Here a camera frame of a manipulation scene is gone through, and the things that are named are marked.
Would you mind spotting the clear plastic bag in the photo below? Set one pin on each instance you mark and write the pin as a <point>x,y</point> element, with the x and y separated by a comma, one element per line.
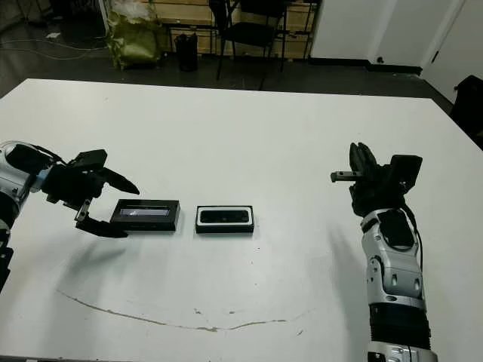
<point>130,11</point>

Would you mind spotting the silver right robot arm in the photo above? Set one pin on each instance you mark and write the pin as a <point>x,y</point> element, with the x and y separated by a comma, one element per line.
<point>396,275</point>

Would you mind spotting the green sack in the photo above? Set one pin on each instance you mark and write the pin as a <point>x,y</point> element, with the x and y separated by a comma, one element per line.
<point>134,47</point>

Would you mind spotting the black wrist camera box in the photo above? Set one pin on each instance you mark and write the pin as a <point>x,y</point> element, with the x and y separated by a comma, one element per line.
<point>407,169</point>
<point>88,160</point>

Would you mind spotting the black box lid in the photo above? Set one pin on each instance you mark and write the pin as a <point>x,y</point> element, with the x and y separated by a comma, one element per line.
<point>145,218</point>

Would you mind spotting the black chair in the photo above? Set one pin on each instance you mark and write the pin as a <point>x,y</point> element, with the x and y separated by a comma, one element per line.
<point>251,32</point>

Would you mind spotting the slim black camera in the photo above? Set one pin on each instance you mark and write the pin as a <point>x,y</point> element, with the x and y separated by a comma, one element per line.
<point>224,216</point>

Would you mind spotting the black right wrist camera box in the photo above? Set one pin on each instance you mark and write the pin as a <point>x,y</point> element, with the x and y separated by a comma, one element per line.
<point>407,169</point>

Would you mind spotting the black seat back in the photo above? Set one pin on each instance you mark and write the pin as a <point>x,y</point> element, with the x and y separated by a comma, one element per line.
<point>468,105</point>

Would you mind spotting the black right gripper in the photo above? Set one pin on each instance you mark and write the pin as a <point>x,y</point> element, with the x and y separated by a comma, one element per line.
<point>373,194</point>

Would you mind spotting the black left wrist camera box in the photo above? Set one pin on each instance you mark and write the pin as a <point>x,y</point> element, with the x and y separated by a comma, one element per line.
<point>88,160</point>

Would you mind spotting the black waste bin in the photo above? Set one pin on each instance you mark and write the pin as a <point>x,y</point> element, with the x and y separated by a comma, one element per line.
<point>187,53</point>

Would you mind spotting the white paper sheet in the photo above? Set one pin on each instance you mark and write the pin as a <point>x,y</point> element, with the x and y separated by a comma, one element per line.
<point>53,35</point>

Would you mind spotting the black box base white insert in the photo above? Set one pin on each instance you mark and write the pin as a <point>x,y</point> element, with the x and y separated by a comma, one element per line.
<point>224,228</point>

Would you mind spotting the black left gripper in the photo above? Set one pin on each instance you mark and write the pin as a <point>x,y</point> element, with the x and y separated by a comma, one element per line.
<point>71,186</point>

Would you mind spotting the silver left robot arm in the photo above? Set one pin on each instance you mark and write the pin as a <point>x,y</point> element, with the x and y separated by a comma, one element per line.
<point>11,181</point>

